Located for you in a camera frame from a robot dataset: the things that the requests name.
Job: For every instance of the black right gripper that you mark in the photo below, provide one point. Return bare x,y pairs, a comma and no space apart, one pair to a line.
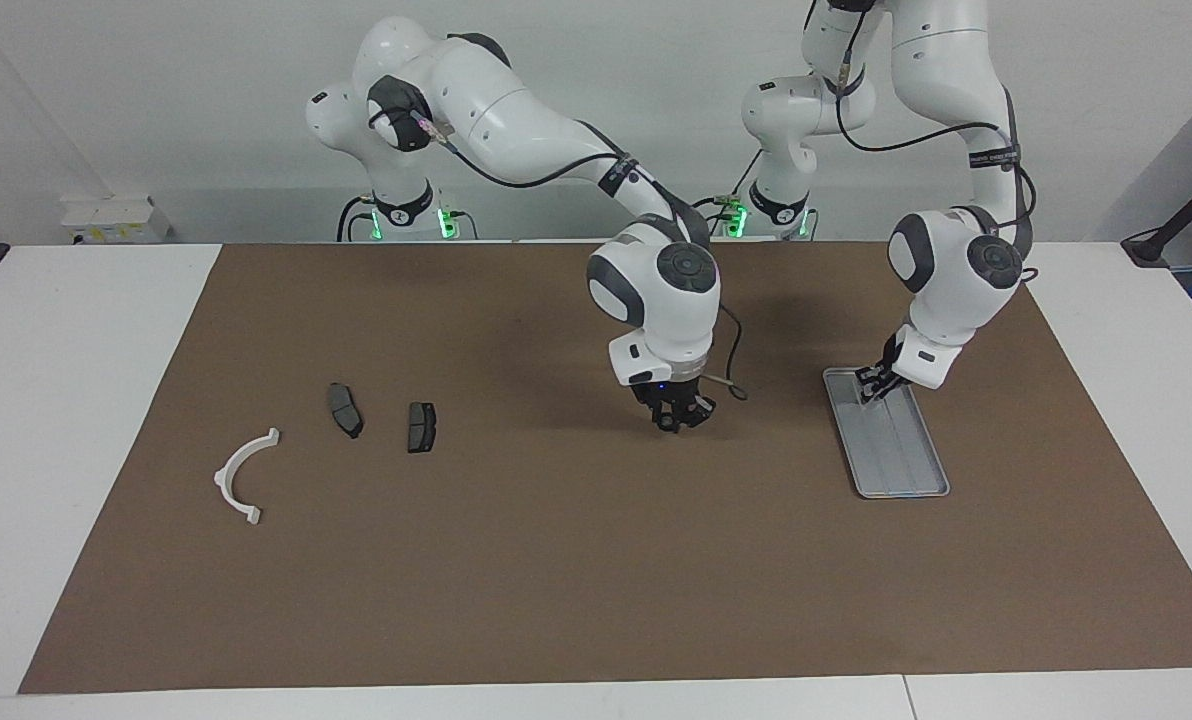
671,393

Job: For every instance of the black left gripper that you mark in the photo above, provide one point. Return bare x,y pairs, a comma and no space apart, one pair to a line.
888,362

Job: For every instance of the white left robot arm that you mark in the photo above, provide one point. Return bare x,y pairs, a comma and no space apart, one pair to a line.
946,60

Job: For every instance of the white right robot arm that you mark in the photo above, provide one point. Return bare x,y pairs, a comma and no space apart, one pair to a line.
516,115

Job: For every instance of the silver metal tray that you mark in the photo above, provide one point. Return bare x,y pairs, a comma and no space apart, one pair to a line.
901,450

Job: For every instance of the brown table mat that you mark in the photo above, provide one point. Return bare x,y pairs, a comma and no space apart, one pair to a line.
656,580

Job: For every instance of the rectangular dark grey brake pad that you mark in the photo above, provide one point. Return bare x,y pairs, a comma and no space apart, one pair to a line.
422,427

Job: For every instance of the tapered dark grey brake pad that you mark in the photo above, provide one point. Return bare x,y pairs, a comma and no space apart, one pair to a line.
346,410

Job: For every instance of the black stand with pole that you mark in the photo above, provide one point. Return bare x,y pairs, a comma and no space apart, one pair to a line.
1171,225

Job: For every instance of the white cardboard box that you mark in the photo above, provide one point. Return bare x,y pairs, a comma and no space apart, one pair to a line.
116,220

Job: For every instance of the white semicircular plastic bracket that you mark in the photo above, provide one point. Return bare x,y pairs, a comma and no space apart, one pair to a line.
231,490

